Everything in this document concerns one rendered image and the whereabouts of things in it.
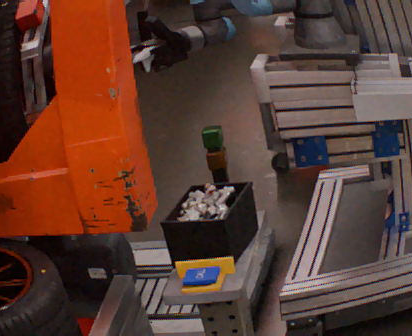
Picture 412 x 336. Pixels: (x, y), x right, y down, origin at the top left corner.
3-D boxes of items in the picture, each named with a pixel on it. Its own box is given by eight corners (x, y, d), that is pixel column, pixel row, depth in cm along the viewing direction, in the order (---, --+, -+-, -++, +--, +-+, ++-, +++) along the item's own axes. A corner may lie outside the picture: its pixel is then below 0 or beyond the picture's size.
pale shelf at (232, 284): (195, 230, 285) (192, 218, 284) (268, 221, 282) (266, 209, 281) (164, 306, 245) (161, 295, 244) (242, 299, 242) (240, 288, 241)
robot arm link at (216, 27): (216, 13, 308) (222, 38, 311) (184, 22, 303) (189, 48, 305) (234, 15, 302) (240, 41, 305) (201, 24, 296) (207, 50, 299)
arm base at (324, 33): (348, 36, 279) (338, 5, 276) (347, 49, 266) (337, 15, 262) (298, 36, 283) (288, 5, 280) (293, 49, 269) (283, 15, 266)
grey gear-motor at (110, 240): (39, 314, 322) (6, 218, 311) (158, 320, 314) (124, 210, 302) (30, 335, 306) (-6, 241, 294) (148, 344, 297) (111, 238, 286)
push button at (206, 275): (189, 277, 251) (186, 268, 250) (222, 274, 249) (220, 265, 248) (184, 290, 244) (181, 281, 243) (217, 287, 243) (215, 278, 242)
